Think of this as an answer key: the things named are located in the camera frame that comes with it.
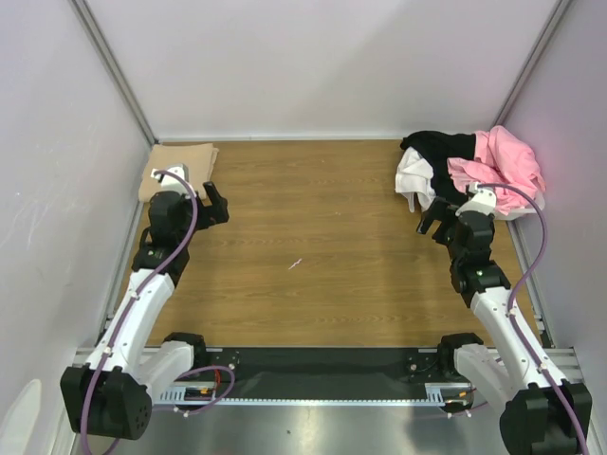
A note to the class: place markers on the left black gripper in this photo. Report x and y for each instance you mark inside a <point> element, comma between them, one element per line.
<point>214,213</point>

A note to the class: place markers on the small pink thread scrap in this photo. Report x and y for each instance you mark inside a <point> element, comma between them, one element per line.
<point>295,263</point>

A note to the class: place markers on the pink t shirt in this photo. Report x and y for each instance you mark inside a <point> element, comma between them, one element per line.
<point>493,156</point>

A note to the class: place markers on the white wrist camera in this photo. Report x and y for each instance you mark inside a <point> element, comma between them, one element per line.
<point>481,200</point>
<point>175,179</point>

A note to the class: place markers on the white t shirt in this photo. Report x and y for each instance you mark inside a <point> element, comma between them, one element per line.
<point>413,180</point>

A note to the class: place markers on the white plastic laundry basket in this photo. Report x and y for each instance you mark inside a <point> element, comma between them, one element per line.
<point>514,214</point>

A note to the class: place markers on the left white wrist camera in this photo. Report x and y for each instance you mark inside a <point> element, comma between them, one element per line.
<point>175,179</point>

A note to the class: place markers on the black t shirt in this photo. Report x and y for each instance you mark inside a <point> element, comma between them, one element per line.
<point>437,148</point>

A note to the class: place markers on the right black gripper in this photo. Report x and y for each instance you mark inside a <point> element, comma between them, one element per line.
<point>443,224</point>

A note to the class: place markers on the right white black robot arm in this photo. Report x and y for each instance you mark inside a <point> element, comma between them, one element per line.
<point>541,410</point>

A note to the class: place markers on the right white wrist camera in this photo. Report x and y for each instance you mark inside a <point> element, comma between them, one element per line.
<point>481,200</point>

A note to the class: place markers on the folded beige t shirt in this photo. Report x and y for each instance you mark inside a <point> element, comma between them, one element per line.
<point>199,159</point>

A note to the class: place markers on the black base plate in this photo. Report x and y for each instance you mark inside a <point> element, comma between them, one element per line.
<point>324,373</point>

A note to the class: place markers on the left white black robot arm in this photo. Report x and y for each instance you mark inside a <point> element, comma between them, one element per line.
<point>113,392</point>

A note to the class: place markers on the grey slotted cable duct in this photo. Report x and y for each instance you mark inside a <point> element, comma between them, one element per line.
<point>433,395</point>

